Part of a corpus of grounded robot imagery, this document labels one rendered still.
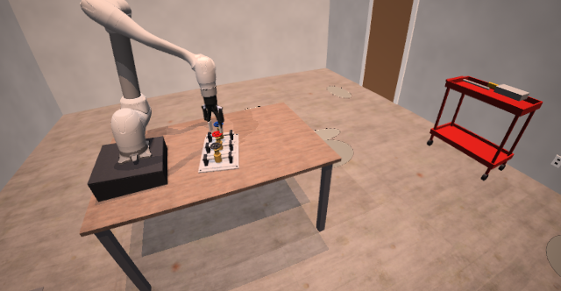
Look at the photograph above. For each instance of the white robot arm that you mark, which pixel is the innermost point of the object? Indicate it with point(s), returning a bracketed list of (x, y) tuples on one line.
[(128, 129)]

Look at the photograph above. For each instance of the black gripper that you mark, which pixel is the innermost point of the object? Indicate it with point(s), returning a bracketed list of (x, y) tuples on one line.
[(213, 107)]

